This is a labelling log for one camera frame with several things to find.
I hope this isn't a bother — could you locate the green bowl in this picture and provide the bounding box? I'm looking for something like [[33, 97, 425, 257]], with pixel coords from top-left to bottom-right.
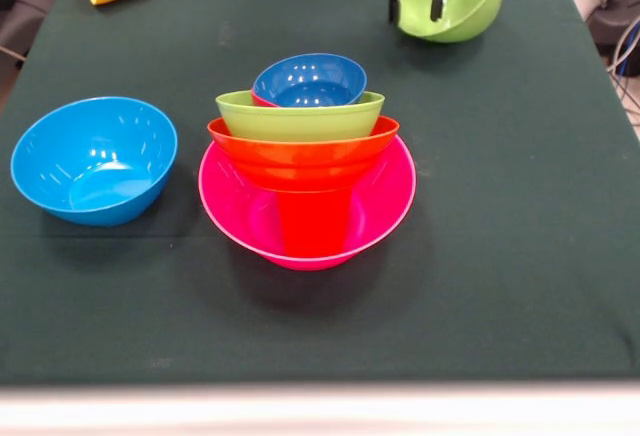
[[214, 89, 387, 143], [393, 0, 507, 45]]

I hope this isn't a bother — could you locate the dark blue bowl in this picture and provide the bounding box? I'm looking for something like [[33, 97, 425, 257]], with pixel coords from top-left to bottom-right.
[[252, 52, 369, 108]]

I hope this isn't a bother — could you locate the small crimson bowl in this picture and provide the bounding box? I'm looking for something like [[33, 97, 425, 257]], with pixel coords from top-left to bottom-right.
[[250, 88, 280, 108]]

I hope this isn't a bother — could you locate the orange bowl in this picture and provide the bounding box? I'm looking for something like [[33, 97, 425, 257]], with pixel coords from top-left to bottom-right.
[[206, 115, 401, 194]]

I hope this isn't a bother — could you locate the red cup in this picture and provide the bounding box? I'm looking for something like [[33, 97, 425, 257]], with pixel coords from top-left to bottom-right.
[[277, 188, 354, 259]]

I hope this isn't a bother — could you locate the large pink bowl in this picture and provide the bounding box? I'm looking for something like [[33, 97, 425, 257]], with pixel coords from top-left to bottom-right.
[[197, 134, 418, 271]]

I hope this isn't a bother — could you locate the light blue bowl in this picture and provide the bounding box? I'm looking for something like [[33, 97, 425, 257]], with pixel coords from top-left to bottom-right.
[[10, 96, 179, 228]]

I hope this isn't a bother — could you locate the dark green tablecloth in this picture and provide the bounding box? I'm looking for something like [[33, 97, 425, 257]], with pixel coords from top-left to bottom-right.
[[0, 0, 640, 387]]

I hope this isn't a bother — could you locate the tangle of cables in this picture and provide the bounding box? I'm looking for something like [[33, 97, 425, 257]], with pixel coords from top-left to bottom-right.
[[607, 20, 640, 130]]

